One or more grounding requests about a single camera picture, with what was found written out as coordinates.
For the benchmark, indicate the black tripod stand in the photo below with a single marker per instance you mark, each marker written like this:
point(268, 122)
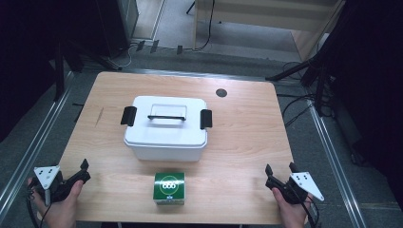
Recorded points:
point(320, 91)
point(59, 72)

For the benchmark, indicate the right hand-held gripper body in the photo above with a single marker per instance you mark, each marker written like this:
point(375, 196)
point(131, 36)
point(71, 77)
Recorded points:
point(305, 185)

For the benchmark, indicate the person's right hand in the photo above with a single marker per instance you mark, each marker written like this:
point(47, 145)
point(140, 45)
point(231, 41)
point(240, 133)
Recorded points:
point(293, 215)

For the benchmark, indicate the black cabinet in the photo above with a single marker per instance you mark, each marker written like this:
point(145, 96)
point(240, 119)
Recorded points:
point(117, 22)

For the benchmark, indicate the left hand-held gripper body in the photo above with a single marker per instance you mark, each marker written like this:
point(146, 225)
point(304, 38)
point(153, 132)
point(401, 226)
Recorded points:
point(47, 175)

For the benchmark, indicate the black round table grommet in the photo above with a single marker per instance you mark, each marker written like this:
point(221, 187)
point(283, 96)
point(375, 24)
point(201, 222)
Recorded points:
point(221, 92)

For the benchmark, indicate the person's left hand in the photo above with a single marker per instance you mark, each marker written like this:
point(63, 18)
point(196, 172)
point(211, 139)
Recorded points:
point(60, 212)

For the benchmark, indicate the metal floor rail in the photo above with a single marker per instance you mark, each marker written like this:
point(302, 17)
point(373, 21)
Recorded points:
point(335, 164)
point(34, 148)

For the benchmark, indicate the green cardboard box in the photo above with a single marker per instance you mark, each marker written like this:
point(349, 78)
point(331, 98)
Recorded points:
point(168, 186)

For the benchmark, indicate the white plastic storage box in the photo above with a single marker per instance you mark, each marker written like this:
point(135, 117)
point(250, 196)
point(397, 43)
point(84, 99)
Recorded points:
point(164, 154)

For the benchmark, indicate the light wooden shelf unit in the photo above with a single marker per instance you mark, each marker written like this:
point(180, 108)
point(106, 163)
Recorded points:
point(253, 12)

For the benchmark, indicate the dark curtain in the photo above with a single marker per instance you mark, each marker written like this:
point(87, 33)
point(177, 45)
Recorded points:
point(374, 79)
point(25, 47)

